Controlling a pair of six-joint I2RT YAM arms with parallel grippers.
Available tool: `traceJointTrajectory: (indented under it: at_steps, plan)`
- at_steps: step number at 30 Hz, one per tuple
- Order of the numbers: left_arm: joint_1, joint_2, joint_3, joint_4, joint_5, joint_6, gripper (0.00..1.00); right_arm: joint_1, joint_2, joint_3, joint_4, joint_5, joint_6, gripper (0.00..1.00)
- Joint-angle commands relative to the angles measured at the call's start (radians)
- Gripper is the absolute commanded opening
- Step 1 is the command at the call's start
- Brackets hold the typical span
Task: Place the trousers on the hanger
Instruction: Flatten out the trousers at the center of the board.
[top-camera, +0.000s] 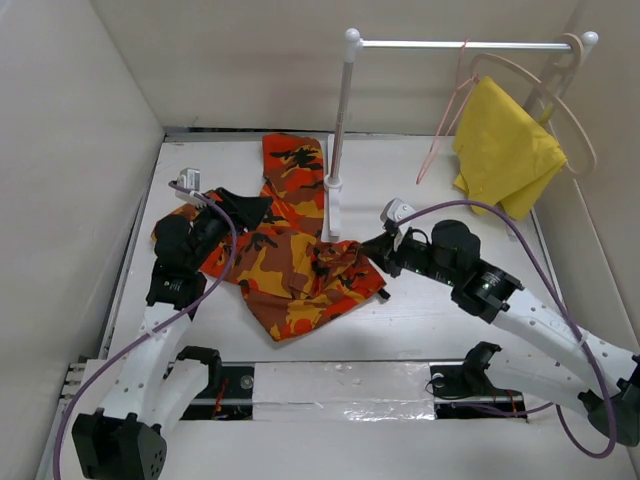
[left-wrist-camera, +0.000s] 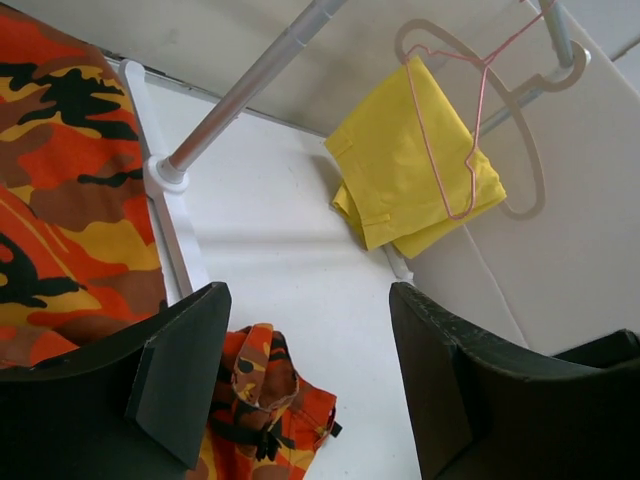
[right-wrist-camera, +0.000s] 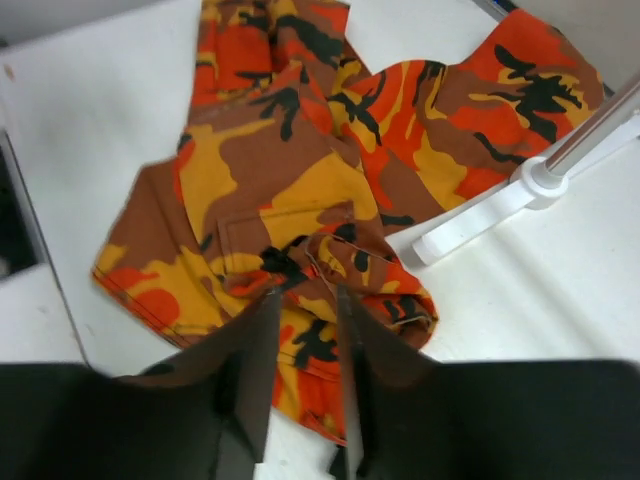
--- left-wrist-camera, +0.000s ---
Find pink wire hanger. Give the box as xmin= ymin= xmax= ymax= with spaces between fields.
xmin=396 ymin=4 xmax=552 ymax=223

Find orange camouflage trousers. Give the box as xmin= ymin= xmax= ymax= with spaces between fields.
xmin=1 ymin=7 xmax=340 ymax=479

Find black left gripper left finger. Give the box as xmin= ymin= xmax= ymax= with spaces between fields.
xmin=1 ymin=282 xmax=232 ymax=479

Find white metal clothes rack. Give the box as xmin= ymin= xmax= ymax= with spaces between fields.
xmin=119 ymin=1 xmax=568 ymax=304

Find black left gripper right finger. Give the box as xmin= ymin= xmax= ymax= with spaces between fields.
xmin=389 ymin=282 xmax=639 ymax=479

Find yellow folded cloth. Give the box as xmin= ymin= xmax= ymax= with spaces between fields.
xmin=325 ymin=66 xmax=498 ymax=258

